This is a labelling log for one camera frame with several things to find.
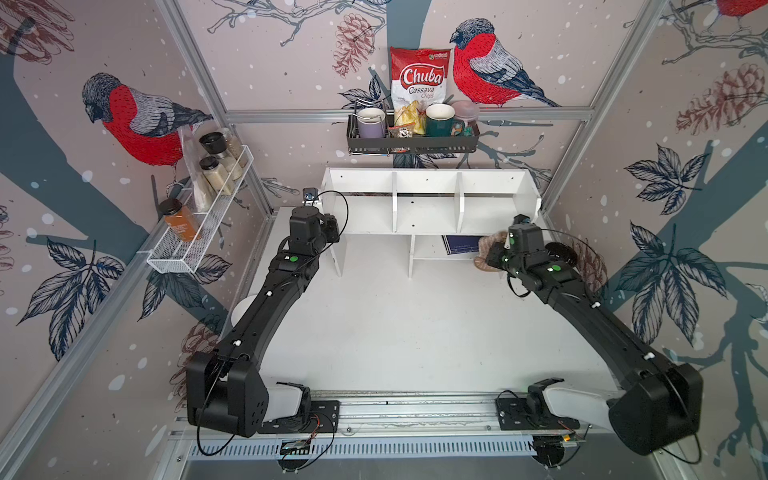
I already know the aluminium mounting rail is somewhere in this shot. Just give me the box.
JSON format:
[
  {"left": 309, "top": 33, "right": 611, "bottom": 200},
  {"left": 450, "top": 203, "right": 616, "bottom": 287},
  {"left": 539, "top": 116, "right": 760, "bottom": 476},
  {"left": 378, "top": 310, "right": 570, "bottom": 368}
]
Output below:
[{"left": 167, "top": 391, "right": 667, "bottom": 439}]

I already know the pink lidded jar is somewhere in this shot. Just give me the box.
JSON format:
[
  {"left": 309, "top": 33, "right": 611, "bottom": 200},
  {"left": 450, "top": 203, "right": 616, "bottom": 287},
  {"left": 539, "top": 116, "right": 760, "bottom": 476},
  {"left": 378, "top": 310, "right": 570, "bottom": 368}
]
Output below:
[{"left": 452, "top": 100, "right": 480, "bottom": 136}]

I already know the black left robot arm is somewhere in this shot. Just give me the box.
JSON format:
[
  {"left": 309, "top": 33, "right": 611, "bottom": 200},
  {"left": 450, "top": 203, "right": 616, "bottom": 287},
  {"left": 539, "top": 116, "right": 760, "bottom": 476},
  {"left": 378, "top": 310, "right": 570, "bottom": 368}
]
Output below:
[{"left": 186, "top": 206, "right": 340, "bottom": 437}]

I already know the white bowl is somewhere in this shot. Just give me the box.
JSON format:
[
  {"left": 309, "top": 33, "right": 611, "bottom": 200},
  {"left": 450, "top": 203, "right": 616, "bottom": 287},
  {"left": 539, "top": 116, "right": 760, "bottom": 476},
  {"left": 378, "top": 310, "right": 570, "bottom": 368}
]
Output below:
[{"left": 230, "top": 295, "right": 257, "bottom": 327}]

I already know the white wooden bookshelf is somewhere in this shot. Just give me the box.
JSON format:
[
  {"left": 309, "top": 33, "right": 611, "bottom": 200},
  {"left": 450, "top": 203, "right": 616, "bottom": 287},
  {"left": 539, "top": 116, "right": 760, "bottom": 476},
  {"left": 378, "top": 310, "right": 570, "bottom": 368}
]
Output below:
[{"left": 315, "top": 168, "right": 542, "bottom": 275}]

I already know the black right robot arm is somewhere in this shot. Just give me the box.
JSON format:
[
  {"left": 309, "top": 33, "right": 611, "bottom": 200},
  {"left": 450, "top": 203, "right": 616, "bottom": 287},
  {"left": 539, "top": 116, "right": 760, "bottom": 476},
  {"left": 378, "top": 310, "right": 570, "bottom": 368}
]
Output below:
[{"left": 485, "top": 214, "right": 703, "bottom": 455}]

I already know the black lid spice jar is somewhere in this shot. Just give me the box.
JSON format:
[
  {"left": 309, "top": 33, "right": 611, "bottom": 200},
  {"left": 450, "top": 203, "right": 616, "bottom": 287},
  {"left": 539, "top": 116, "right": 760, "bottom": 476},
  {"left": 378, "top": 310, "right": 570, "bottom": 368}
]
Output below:
[
  {"left": 199, "top": 156, "right": 235, "bottom": 196},
  {"left": 199, "top": 131, "right": 243, "bottom": 180}
]

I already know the dark blue book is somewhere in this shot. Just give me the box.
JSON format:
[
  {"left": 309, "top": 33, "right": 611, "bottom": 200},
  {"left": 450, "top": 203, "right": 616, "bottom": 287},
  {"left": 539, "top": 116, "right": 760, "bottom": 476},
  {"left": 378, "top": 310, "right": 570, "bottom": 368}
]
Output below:
[{"left": 442, "top": 235, "right": 482, "bottom": 255}]

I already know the green mug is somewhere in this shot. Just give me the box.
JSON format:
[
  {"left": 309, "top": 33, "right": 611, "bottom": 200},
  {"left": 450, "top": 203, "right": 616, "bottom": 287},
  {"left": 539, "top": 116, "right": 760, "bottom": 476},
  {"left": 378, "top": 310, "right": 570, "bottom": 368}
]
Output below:
[{"left": 425, "top": 103, "right": 465, "bottom": 137}]

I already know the clear plastic bag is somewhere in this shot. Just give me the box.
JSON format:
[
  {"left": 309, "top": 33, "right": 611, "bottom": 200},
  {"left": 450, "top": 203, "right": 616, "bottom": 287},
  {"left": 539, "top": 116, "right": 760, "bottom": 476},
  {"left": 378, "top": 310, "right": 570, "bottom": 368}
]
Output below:
[{"left": 179, "top": 126, "right": 215, "bottom": 213}]

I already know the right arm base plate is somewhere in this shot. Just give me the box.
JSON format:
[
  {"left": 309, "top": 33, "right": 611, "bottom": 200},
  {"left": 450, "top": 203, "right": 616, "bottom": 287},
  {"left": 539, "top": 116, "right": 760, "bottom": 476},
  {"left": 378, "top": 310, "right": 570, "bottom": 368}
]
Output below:
[{"left": 494, "top": 396, "right": 581, "bottom": 432}]

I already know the black wall basket shelf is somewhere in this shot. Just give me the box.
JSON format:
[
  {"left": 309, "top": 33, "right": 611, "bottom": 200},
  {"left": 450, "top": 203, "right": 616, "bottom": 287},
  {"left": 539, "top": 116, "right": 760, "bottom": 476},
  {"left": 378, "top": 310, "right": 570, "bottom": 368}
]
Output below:
[{"left": 346, "top": 112, "right": 480, "bottom": 155}]

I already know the lilac mug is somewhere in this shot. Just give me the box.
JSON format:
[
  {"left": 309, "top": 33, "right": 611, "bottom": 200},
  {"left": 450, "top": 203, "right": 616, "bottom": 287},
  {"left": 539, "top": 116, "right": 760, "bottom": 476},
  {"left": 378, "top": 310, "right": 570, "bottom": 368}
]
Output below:
[{"left": 355, "top": 107, "right": 387, "bottom": 139}]

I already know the white wire wall rack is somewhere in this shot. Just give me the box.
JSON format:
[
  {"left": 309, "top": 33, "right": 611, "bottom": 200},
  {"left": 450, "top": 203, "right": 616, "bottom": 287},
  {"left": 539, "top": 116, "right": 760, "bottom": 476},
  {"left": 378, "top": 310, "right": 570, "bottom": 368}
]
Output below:
[{"left": 146, "top": 145, "right": 254, "bottom": 274}]

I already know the orange spice jar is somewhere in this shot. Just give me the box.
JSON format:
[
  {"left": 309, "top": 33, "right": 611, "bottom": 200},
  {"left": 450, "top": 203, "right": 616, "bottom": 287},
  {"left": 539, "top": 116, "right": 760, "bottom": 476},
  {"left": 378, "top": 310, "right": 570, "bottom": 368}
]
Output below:
[{"left": 158, "top": 198, "right": 199, "bottom": 242}]

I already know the red Chuba chips bag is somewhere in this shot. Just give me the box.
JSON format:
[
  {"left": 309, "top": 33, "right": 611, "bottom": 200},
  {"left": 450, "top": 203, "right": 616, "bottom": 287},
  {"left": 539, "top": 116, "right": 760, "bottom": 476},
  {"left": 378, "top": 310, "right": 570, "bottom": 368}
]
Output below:
[{"left": 390, "top": 47, "right": 451, "bottom": 111}]

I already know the black bowl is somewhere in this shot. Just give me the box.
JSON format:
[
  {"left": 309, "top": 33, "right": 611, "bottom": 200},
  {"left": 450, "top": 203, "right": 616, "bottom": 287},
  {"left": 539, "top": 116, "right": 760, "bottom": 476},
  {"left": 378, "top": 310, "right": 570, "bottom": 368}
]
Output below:
[{"left": 545, "top": 242, "right": 579, "bottom": 268}]

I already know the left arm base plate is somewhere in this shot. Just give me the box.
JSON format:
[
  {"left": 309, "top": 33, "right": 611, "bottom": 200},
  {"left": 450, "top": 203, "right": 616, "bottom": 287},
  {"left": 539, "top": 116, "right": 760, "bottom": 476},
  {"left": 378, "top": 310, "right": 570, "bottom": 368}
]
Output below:
[{"left": 257, "top": 400, "right": 341, "bottom": 435}]

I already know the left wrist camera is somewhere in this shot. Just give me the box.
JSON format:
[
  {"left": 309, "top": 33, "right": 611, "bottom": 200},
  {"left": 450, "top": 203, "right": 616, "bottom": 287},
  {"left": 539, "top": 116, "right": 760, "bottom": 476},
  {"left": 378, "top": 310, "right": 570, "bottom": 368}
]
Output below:
[{"left": 302, "top": 187, "right": 319, "bottom": 206}]

